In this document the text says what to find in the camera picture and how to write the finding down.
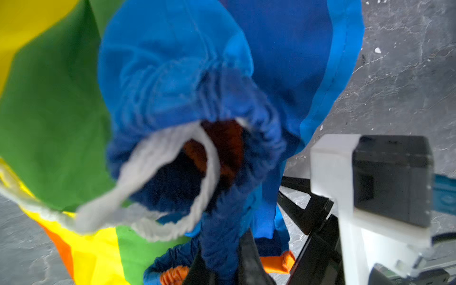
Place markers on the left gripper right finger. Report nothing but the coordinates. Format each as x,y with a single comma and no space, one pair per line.
250,270

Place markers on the rainbow coloured shorts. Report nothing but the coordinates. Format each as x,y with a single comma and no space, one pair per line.
141,134

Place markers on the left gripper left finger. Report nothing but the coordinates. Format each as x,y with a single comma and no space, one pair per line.
199,274

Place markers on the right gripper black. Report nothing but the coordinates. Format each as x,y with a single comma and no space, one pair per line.
320,261

